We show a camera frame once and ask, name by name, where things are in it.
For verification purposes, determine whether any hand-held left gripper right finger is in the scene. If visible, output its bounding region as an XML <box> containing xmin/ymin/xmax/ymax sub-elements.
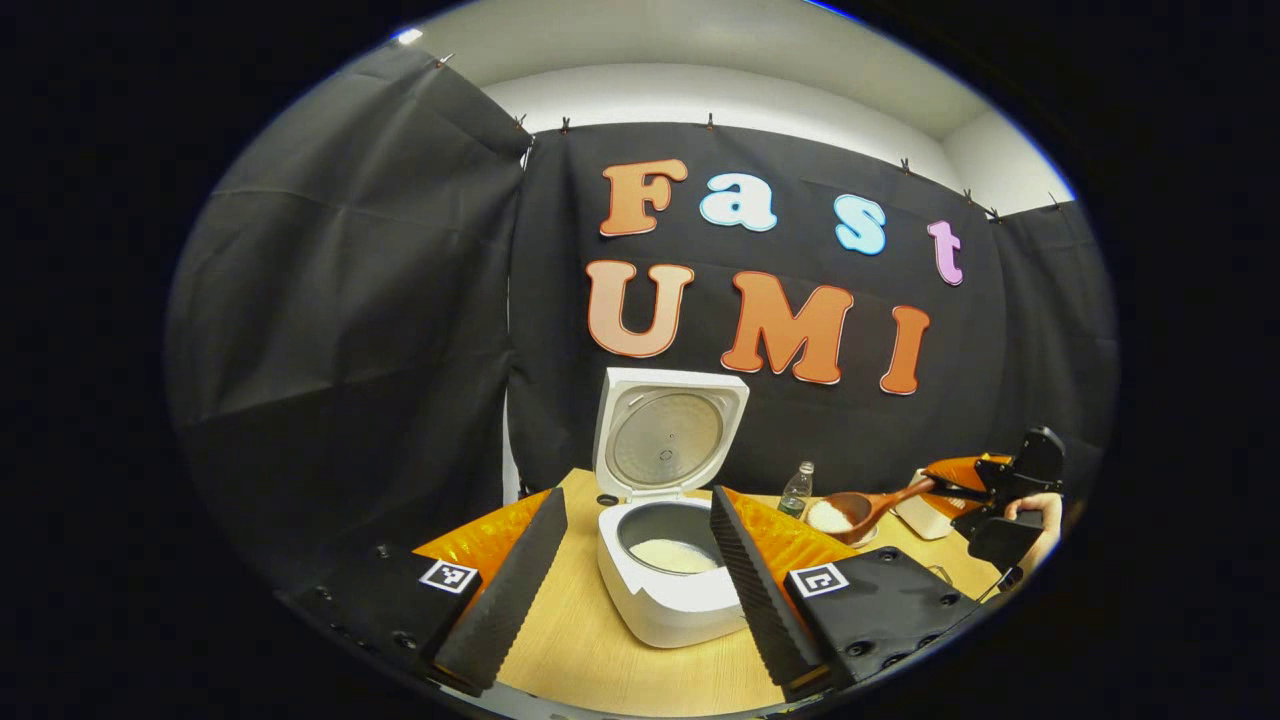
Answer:
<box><xmin>710</xmin><ymin>485</ymin><xmax>981</xmax><ymax>701</ymax></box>

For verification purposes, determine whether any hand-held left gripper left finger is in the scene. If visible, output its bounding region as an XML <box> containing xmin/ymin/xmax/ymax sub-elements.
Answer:
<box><xmin>275</xmin><ymin>486</ymin><xmax>569</xmax><ymax>698</ymax></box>

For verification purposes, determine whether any white rice cooker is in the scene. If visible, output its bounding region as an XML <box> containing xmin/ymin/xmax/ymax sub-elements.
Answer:
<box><xmin>592</xmin><ymin>367</ymin><xmax>751</xmax><ymax>649</ymax></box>

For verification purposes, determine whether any wooden spoon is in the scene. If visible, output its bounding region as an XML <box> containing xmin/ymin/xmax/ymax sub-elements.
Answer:
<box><xmin>805</xmin><ymin>476</ymin><xmax>938</xmax><ymax>546</ymax></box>

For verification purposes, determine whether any white rice heap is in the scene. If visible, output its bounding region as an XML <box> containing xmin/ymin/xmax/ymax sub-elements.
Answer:
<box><xmin>628</xmin><ymin>538</ymin><xmax>719</xmax><ymax>575</ymax></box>

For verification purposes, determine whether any white toaster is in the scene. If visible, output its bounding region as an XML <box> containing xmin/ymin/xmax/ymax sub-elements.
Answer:
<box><xmin>893</xmin><ymin>468</ymin><xmax>956</xmax><ymax>541</ymax></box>

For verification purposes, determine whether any clear plastic water bottle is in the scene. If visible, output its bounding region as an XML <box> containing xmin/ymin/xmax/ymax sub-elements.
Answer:
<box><xmin>778</xmin><ymin>460</ymin><xmax>815</xmax><ymax>519</ymax></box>

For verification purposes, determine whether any black backdrop cloth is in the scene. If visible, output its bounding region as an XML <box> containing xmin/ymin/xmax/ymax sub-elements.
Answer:
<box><xmin>165</xmin><ymin>45</ymin><xmax>1119</xmax><ymax>601</ymax></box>

